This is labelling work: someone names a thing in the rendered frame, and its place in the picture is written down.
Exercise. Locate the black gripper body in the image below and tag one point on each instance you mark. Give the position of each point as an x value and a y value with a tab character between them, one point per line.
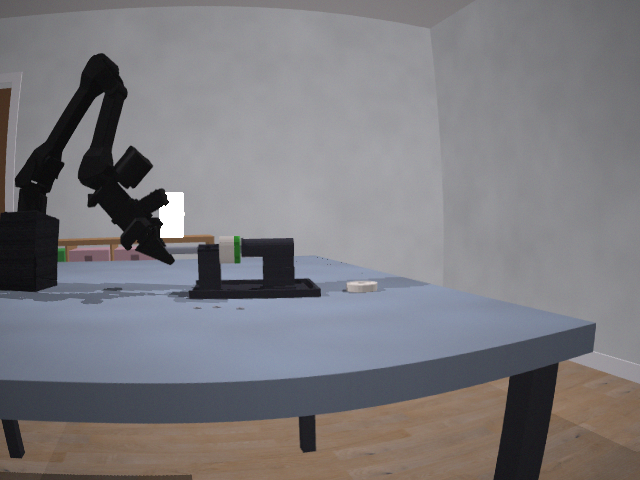
123	215

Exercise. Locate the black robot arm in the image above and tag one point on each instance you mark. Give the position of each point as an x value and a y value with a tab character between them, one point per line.
44	164

